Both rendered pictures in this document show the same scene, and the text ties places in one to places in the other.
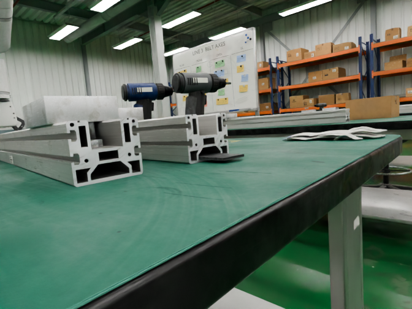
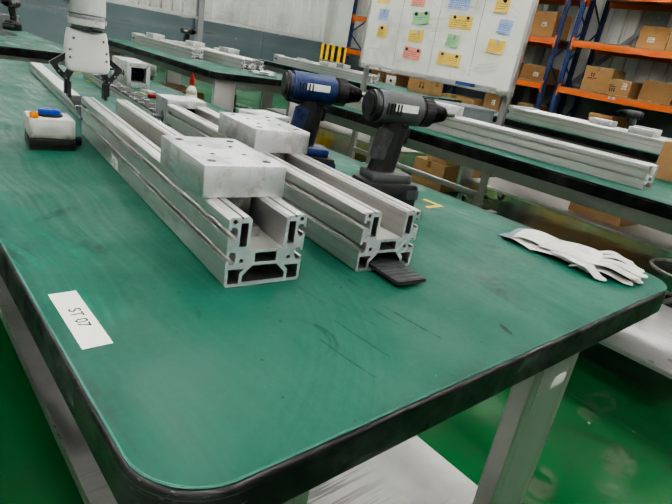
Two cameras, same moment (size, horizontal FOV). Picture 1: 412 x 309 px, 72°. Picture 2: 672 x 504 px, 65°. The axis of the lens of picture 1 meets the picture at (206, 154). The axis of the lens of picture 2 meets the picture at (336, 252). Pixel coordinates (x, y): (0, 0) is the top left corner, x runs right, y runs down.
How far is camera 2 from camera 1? 27 cm
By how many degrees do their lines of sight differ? 15
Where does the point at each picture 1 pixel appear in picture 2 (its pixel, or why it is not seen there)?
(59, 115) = (217, 188)
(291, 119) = (553, 152)
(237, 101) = (476, 68)
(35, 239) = (216, 383)
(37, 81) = not seen: outside the picture
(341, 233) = (528, 391)
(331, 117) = (622, 172)
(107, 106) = (272, 180)
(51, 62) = not seen: outside the picture
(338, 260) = (512, 421)
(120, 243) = (285, 413)
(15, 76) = not seen: outside the picture
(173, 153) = (338, 247)
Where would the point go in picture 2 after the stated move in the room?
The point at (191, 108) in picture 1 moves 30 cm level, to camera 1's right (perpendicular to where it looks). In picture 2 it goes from (381, 147) to (538, 177)
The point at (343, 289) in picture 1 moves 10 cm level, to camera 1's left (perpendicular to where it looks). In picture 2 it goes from (506, 454) to (451, 442)
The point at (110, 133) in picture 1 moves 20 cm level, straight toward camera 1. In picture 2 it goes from (270, 220) to (287, 293)
